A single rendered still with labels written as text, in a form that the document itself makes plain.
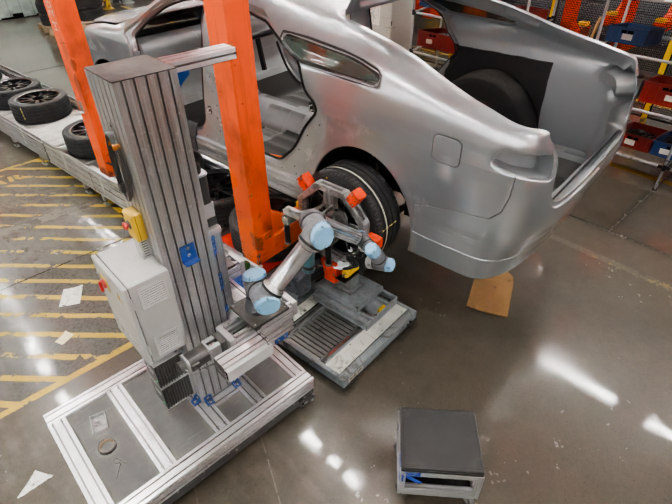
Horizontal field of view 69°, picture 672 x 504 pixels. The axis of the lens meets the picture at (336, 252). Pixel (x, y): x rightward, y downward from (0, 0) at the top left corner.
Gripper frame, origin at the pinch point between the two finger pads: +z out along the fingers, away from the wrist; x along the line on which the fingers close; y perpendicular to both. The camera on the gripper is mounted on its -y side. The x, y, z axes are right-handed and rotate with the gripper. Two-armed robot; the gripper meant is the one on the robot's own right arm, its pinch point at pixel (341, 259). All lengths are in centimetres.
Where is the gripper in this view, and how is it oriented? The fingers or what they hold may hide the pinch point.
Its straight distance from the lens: 276.0
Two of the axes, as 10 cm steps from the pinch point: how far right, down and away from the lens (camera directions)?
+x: -5.3, 6.6, -5.2
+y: -3.6, -7.4, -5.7
